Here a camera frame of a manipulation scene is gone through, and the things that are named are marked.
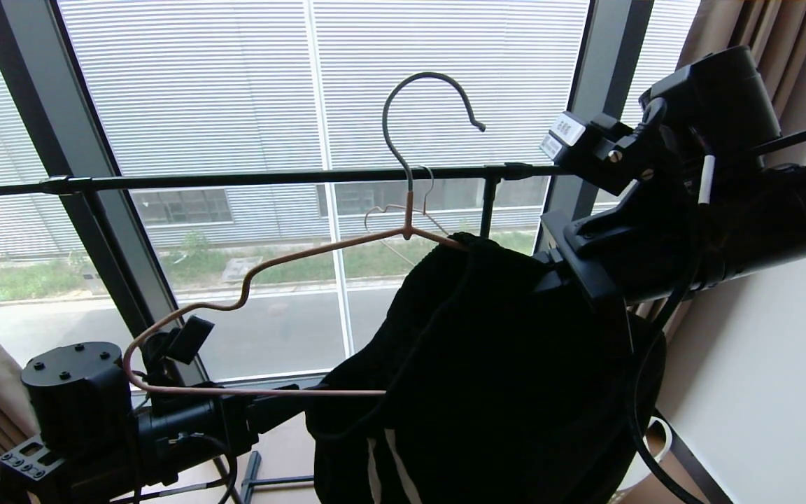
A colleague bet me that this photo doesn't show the white laundry basket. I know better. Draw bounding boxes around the white laundry basket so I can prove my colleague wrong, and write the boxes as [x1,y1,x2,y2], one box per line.
[613,416,674,494]

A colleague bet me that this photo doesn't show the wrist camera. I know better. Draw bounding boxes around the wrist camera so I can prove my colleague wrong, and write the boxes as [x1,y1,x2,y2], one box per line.
[139,315,216,403]
[539,97,694,242]

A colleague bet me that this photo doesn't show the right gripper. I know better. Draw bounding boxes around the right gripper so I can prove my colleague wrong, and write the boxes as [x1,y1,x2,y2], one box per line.
[535,203,695,354]

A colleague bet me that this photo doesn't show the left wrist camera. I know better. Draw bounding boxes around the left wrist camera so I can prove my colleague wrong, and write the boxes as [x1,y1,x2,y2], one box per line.
[139,315,216,403]

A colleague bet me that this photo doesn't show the black shorts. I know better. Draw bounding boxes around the black shorts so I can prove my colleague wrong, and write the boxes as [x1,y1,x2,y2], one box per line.
[305,233,668,504]

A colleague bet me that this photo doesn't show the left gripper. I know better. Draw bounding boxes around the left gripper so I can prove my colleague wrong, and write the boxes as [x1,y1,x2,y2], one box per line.
[136,392,314,487]

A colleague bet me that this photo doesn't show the black clothes rack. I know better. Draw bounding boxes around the black clothes rack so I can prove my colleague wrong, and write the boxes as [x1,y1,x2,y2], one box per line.
[0,162,565,504]

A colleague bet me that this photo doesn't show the pink clothes hanger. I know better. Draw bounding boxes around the pink clothes hanger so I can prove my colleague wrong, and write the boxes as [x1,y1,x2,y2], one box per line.
[365,166,449,247]
[123,72,486,398]

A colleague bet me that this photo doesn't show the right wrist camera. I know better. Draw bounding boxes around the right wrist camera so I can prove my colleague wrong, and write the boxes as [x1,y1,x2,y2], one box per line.
[539,97,694,242]

